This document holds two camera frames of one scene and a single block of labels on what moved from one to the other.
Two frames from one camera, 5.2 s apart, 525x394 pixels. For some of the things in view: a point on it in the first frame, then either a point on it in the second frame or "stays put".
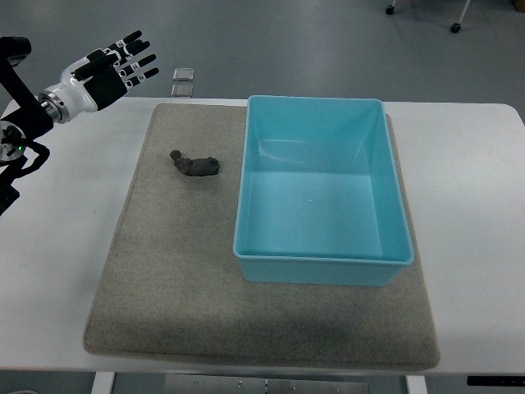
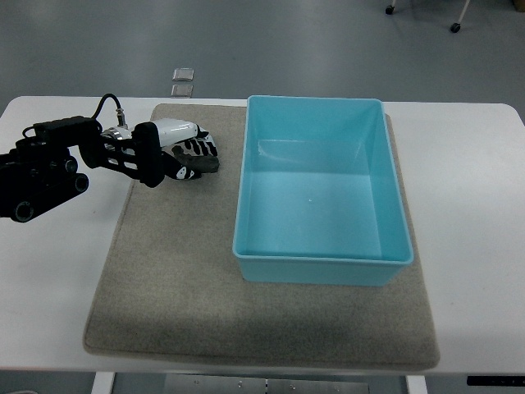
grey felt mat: (172, 286) stays put
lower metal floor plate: (182, 90) stays put
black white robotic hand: (90, 83) to (151, 141)
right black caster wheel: (455, 28) stays put
